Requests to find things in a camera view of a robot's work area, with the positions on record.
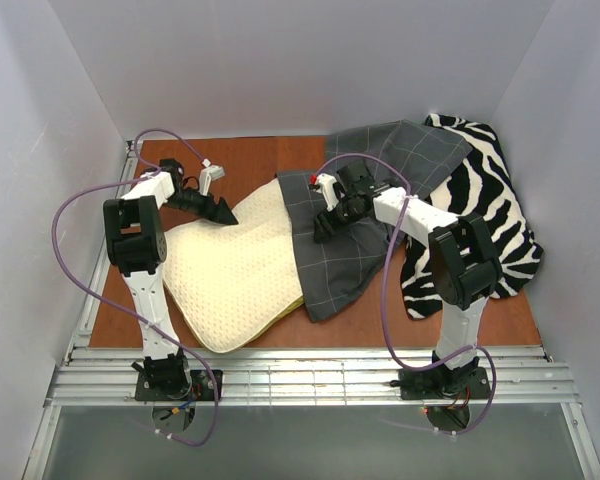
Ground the aluminium rail frame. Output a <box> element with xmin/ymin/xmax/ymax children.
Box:
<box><xmin>22</xmin><ymin>139</ymin><xmax>600</xmax><ymax>480</ymax></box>

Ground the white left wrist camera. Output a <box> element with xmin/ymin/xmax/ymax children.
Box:
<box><xmin>198</xmin><ymin>158</ymin><xmax>225</xmax><ymax>196</ymax></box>

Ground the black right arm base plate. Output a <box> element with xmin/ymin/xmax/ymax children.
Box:
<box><xmin>390</xmin><ymin>367</ymin><xmax>491</xmax><ymax>400</ymax></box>

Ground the zebra print blanket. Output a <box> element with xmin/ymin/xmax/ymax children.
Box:
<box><xmin>401</xmin><ymin>114</ymin><xmax>544</xmax><ymax>320</ymax></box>

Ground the cream yellow-edged pillow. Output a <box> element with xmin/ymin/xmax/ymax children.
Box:
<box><xmin>163</xmin><ymin>179</ymin><xmax>303</xmax><ymax>354</ymax></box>

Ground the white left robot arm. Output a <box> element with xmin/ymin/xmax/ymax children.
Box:
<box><xmin>103</xmin><ymin>159</ymin><xmax>238</xmax><ymax>400</ymax></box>

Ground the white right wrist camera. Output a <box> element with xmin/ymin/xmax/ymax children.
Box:
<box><xmin>309</xmin><ymin>173</ymin><xmax>345</xmax><ymax>212</ymax></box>

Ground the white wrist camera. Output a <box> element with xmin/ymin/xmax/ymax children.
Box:
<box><xmin>198</xmin><ymin>158</ymin><xmax>225</xmax><ymax>196</ymax></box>
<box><xmin>309</xmin><ymin>173</ymin><xmax>345</xmax><ymax>212</ymax></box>

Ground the grey checked pillowcase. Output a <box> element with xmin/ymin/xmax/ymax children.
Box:
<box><xmin>277</xmin><ymin>120</ymin><xmax>472</xmax><ymax>322</ymax></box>

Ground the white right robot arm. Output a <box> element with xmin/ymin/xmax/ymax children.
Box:
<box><xmin>309</xmin><ymin>154</ymin><xmax>502</xmax><ymax>398</ymax></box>

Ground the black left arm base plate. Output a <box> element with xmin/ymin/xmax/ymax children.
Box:
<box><xmin>133</xmin><ymin>369</ymin><xmax>214</xmax><ymax>403</ymax></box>

